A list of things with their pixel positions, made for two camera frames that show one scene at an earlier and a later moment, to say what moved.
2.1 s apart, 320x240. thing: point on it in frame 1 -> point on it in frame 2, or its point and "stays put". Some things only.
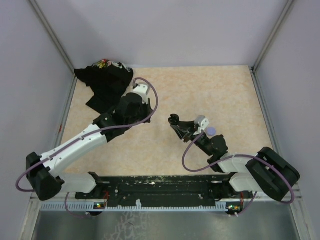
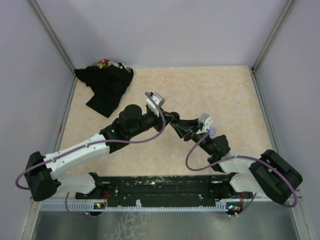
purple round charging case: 211,131 stays put
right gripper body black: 192,137 stays put
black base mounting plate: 164,189 stays put
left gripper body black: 144,110 -> 159,123
